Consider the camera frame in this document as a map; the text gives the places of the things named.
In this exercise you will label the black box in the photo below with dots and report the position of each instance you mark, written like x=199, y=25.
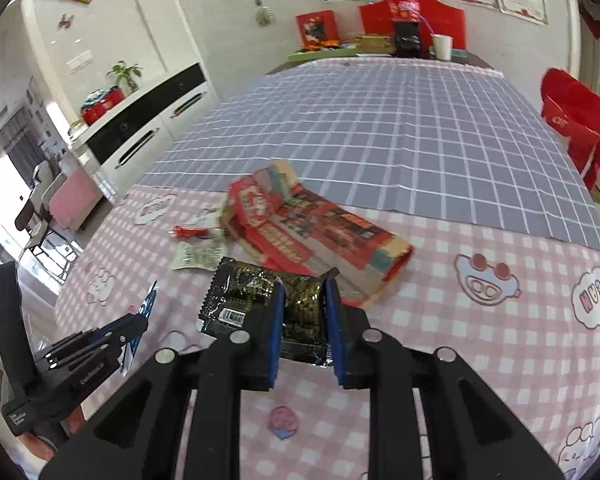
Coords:
x=407, y=40

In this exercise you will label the red white small wrapper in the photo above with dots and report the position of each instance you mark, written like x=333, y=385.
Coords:
x=190, y=231

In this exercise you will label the dark dining chair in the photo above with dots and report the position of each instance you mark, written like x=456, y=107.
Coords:
x=45, y=220

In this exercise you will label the white cup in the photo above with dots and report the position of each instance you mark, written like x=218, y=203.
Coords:
x=442, y=47

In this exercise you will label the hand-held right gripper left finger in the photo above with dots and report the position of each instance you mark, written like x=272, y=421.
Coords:
x=276, y=335

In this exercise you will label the white green small wrapper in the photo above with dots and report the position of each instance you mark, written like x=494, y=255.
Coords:
x=197, y=256

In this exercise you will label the hanging wall ornament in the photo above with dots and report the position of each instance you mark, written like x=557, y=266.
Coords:
x=264, y=12

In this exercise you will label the white wall switch panel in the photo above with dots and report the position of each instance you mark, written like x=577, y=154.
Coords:
x=78, y=61

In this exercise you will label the red door decoration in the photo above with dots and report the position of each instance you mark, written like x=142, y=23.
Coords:
x=596, y=17

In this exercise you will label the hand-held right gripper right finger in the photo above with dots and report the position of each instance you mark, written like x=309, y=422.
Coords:
x=336, y=335

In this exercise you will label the black snack packet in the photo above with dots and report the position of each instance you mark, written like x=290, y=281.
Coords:
x=240, y=290

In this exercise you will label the blue grid tablecloth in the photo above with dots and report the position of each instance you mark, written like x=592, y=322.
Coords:
x=380, y=135

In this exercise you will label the red chair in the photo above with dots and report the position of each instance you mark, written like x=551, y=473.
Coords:
x=595, y=105

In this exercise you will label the white black sideboard cabinet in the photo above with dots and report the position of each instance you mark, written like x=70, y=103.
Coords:
x=140, y=125

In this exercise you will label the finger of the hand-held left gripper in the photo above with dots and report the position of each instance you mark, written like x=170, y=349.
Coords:
x=105, y=347
x=147, y=302

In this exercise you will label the green potted plant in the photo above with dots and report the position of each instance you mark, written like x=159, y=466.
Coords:
x=125, y=75

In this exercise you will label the red gift board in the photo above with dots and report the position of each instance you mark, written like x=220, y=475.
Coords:
x=440, y=15

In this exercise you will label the red picture box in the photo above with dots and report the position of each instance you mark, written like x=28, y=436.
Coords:
x=317, y=30

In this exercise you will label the green flat box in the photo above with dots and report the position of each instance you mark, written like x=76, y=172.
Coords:
x=320, y=54

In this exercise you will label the red tin box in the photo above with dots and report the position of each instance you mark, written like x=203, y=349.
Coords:
x=102, y=107

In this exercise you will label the gold flat box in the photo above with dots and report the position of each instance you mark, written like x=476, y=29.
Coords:
x=375, y=44

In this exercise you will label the red paper bag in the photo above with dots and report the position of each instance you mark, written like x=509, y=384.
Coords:
x=305, y=230
x=567, y=122

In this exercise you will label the pink checked tablecloth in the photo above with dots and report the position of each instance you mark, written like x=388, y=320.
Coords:
x=430, y=350

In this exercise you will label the butterfly wall sticker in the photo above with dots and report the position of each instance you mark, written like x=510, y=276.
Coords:
x=66, y=20

